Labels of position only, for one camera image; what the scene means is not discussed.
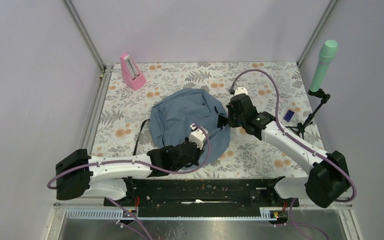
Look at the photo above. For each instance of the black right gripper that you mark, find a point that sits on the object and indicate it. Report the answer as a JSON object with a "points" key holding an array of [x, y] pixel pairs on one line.
{"points": [[232, 123]]}

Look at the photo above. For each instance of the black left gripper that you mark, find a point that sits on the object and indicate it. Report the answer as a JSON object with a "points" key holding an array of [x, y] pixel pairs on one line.
{"points": [[195, 161]]}

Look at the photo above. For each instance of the blue student backpack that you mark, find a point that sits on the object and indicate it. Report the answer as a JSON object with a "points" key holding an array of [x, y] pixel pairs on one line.
{"points": [[191, 112]]}

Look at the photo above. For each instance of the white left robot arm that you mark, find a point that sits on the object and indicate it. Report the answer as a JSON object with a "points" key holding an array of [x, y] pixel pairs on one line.
{"points": [[82, 175]]}

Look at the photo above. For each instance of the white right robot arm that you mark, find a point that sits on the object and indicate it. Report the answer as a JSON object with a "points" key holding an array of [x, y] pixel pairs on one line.
{"points": [[328, 176]]}

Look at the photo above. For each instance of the purple toy brick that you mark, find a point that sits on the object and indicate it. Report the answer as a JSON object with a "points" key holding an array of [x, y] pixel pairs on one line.
{"points": [[289, 115]]}

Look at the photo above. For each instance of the floral tablecloth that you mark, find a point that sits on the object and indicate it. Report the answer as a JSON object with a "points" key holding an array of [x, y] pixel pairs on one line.
{"points": [[121, 131]]}

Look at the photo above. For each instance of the pink metronome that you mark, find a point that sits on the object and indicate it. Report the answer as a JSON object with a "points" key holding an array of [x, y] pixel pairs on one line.
{"points": [[131, 75]]}

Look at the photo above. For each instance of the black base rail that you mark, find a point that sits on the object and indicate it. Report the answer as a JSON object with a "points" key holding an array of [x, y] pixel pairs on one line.
{"points": [[203, 198]]}

